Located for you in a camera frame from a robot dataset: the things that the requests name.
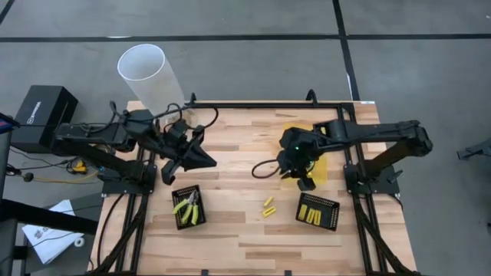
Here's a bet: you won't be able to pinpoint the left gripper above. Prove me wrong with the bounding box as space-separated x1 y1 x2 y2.
160 119 218 186

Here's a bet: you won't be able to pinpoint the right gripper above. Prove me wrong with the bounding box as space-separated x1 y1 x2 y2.
276 127 325 192

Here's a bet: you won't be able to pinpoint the black mesh basket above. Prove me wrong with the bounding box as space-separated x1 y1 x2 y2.
171 184 207 231
295 192 341 232

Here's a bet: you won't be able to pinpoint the green-handled pliers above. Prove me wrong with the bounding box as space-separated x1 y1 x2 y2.
182 190 200 226
172 190 195 225

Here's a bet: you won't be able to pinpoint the yellow translucent plastic bin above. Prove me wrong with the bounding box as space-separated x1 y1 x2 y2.
282 122 330 189

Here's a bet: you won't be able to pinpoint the white cylindrical table lamp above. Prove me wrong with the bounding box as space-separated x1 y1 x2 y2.
117 43 197 135

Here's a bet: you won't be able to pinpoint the black cardboard box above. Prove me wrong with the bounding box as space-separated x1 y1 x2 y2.
10 84 80 154

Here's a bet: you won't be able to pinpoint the white paper sheet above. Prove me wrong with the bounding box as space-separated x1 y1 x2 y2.
21 199 84 265

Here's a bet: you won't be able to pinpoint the black metal beam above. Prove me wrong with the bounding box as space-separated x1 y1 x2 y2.
0 198 99 235

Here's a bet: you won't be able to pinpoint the blue object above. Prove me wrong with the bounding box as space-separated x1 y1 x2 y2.
0 112 21 135

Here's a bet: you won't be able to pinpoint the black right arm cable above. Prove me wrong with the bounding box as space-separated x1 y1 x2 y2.
251 159 283 180

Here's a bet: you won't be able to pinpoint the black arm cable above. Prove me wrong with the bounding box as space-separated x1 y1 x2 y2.
109 100 219 133
251 159 283 180

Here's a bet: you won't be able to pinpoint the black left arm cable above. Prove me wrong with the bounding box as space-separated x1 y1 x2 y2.
109 100 219 133

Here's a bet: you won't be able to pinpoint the black aluminium table frame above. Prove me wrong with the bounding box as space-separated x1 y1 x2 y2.
87 88 421 276

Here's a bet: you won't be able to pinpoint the yellow cable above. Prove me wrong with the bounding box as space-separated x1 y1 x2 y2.
32 159 100 185

